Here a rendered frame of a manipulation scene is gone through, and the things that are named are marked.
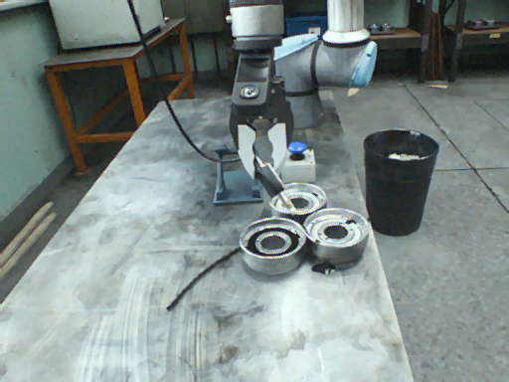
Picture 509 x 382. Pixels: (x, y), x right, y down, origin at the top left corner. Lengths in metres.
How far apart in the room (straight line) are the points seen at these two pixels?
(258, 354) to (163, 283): 0.21
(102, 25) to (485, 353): 2.65
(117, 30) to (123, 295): 2.34
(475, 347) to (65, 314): 1.36
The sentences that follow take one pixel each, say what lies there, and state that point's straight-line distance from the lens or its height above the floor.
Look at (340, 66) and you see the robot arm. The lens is 1.06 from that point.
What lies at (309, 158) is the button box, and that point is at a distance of 0.87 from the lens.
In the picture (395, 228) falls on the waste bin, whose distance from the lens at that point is 2.03.
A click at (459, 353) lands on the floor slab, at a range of 1.63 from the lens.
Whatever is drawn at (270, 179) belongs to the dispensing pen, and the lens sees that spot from 0.63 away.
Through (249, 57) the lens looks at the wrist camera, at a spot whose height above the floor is 1.11.
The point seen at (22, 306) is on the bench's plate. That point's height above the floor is 0.80.
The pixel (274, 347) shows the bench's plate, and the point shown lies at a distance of 0.55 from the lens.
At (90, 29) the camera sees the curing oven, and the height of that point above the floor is 0.92.
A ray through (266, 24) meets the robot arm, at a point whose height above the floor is 1.15.
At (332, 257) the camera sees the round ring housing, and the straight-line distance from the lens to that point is 0.64.
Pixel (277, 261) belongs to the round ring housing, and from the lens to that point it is 0.62.
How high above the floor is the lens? 1.24
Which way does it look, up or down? 31 degrees down
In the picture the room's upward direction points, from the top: 6 degrees counter-clockwise
